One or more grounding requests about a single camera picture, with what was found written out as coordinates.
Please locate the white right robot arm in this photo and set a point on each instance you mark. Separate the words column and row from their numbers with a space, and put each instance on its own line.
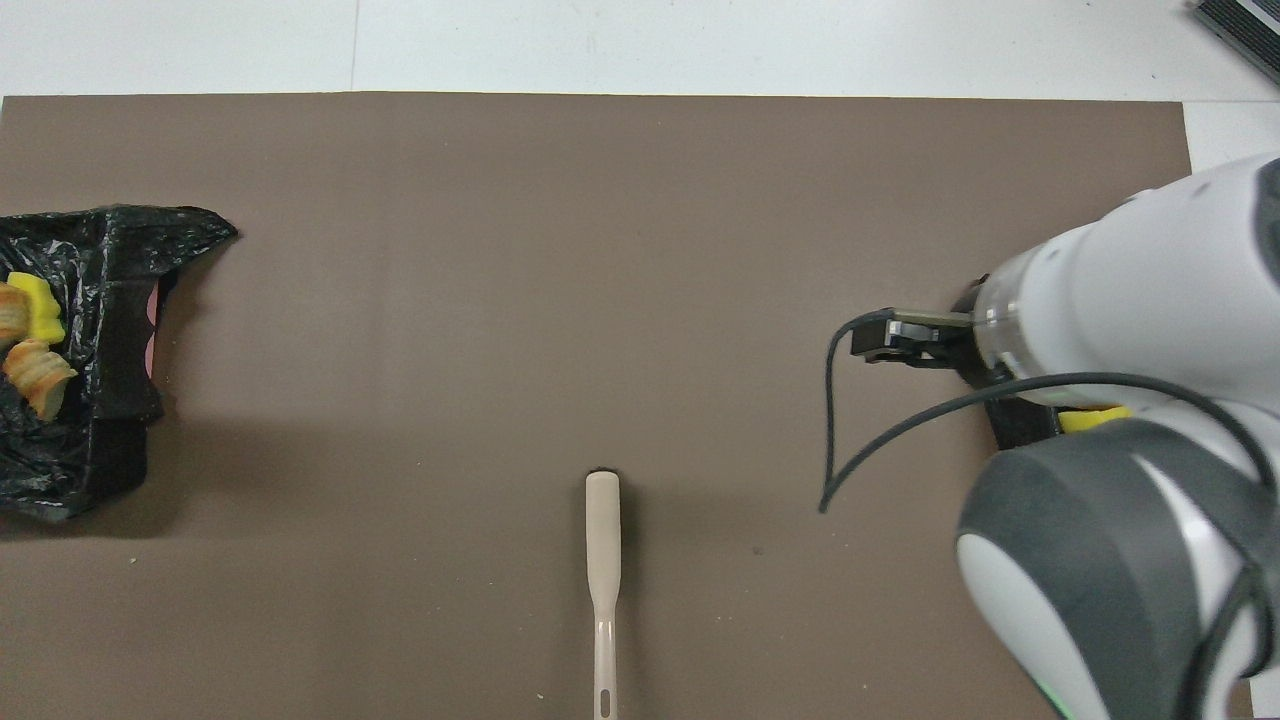
column 1150, row 290

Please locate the black bag lined pink bin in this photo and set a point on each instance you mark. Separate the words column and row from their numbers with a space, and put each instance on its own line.
column 110, row 300

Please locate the beige hand brush black bristles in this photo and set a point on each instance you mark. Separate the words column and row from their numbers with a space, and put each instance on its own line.
column 603, row 530

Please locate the dark grey ribbed device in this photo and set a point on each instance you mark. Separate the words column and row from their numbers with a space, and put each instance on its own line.
column 1250, row 35

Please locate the brown table mat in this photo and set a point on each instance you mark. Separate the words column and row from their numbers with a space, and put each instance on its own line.
column 500, row 300

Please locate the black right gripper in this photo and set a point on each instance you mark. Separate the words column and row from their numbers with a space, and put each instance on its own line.
column 962, row 340

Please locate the large striped croissant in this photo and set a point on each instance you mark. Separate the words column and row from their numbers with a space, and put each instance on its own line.
column 40, row 375

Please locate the pale yellow bread chunk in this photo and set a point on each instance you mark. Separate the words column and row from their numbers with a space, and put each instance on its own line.
column 12, row 315

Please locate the large yellow sponge piece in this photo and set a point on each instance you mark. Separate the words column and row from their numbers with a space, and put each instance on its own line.
column 1095, row 418

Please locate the wavy yellow sponge piece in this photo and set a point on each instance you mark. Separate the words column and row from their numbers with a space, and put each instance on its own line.
column 38, row 310

